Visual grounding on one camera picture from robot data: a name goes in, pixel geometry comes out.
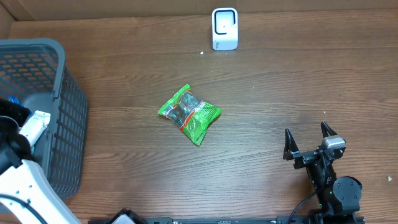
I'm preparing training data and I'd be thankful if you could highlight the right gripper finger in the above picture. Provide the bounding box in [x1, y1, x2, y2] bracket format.
[320, 121, 337, 138]
[283, 128, 300, 161]

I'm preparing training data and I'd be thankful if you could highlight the green red snack bag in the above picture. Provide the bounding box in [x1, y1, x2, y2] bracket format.
[158, 84, 222, 146]

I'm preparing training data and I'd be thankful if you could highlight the white tube gold cap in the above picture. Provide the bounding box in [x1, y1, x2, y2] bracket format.
[19, 110, 51, 147]

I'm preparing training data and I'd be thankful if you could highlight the blue snack packet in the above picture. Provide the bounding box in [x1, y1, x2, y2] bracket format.
[8, 96, 22, 106]

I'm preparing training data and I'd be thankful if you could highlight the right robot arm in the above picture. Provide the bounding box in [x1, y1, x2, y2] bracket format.
[283, 121, 363, 223]

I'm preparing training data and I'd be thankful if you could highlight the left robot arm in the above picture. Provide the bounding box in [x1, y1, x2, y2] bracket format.
[1, 99, 80, 223]

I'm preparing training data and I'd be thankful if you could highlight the white barcode scanner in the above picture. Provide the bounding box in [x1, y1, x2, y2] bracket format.
[211, 7, 239, 51]

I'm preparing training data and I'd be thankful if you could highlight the grey plastic mesh basket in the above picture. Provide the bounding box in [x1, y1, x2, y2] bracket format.
[1, 38, 89, 200]

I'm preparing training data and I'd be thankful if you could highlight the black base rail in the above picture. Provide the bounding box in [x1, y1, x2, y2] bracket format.
[88, 207, 365, 224]

